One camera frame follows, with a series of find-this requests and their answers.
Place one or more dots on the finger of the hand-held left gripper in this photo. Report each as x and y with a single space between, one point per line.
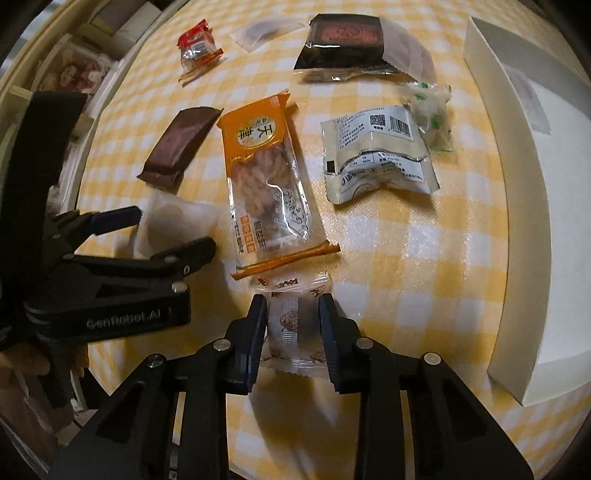
115 220
194 254

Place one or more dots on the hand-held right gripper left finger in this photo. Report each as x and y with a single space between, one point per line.
258 344

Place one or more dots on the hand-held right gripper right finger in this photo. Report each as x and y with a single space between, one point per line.
330 344

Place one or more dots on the translucent pale pastry packet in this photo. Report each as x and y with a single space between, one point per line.
178 219

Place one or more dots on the small white candy packet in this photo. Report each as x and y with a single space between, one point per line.
291 323

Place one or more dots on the brown snack packet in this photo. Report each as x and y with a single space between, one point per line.
178 145

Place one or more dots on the orange twisted snack packet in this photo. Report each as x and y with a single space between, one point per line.
265 184

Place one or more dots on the red candy packet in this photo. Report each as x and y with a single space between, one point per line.
198 50

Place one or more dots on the white barcode snack packet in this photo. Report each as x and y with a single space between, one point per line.
378 154

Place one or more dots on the white cardboard box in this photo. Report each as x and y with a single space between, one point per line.
526 258

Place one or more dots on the translucent purple pastry packet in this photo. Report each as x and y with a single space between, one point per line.
263 30
531 104

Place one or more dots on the person's left hand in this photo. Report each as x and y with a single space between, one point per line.
25 361

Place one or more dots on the yellow checkered tablecloth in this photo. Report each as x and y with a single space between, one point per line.
415 286

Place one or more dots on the white shelf unit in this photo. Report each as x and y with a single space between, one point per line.
69 120

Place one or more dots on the floral print box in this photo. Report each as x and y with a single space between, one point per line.
76 69

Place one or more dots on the green dotted candy packet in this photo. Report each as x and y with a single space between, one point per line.
431 115

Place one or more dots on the black mooncake packet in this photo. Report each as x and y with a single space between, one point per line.
341 41

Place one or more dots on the translucent pink pastry packet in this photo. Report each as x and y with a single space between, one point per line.
408 50

